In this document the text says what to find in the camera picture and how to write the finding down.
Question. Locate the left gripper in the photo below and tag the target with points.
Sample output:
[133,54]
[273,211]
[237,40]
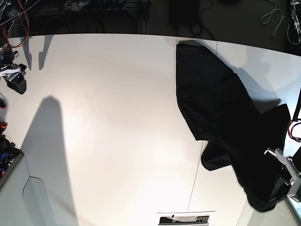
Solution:
[279,186]

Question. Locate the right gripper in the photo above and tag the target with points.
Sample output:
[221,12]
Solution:
[12,72]

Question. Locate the black t-shirt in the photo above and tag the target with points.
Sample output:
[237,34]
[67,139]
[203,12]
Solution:
[218,109]

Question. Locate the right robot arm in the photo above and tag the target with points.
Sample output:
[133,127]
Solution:
[12,15]

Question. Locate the bin of colourful clothes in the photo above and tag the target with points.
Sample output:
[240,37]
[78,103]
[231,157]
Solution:
[8,151]

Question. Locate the white label card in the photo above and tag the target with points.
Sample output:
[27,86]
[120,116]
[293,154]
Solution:
[202,218]

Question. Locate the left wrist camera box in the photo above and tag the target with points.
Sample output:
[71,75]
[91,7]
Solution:
[295,190]

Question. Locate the grey base plate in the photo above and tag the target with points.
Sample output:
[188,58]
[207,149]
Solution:
[286,213]
[23,199]

